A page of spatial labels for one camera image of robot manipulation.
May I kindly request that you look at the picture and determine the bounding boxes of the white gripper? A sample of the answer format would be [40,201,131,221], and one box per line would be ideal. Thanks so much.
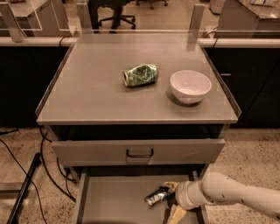
[163,181,207,224]

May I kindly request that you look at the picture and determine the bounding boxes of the silver blue redbull can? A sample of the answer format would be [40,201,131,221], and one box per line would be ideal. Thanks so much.
[144,186,174,208]

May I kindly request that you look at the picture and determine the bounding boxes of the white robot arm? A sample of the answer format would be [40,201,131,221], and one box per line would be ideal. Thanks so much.
[164,172,280,224]

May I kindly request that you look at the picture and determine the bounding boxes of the grey top drawer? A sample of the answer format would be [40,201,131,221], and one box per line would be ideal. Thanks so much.
[52,139,226,166]

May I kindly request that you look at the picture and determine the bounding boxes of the grey open middle drawer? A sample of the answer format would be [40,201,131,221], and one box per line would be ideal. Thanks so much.
[71,164,205,224]

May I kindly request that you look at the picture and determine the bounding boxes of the grey metal drawer cabinet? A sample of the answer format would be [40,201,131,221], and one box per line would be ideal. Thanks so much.
[34,31,242,224]

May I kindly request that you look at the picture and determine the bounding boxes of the crushed green soda can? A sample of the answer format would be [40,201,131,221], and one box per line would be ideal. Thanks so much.
[122,64,159,88]

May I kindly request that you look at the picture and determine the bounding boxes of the white ceramic bowl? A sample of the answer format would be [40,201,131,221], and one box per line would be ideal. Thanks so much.
[170,70,212,104]

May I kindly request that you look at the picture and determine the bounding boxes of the black bar on floor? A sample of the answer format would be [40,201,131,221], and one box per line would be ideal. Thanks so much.
[7,152,41,224]

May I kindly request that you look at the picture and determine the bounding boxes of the grey background desk right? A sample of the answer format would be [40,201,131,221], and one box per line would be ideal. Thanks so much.
[214,0,280,39]

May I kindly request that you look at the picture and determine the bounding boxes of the grey background desk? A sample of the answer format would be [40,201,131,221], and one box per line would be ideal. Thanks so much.
[214,0,280,39]
[1,0,72,37]

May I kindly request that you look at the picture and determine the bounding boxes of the black office chair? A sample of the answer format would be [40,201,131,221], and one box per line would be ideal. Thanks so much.
[88,0,136,33]

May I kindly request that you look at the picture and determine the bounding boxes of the grey background desk left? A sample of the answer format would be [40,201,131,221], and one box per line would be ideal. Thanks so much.
[1,0,72,37]

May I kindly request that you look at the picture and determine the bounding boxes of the clear acrylic barrier panel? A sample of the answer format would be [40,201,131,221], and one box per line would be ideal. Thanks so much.
[0,0,280,38]

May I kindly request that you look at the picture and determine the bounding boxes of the black drawer handle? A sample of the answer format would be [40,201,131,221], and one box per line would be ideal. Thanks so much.
[126,149,154,158]

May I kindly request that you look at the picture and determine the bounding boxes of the black floor cable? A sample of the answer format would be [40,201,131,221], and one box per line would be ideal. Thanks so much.
[39,127,77,203]

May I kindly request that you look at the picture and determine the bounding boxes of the grey metal post right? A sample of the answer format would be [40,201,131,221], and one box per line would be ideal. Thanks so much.
[189,3,205,38]

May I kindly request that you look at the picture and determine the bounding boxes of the grey metal post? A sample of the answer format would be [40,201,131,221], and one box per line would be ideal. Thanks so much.
[0,2,25,43]
[76,0,92,34]
[189,3,205,38]

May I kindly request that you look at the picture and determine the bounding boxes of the grey metal post far left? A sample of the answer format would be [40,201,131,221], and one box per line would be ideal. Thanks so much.
[0,2,25,43]

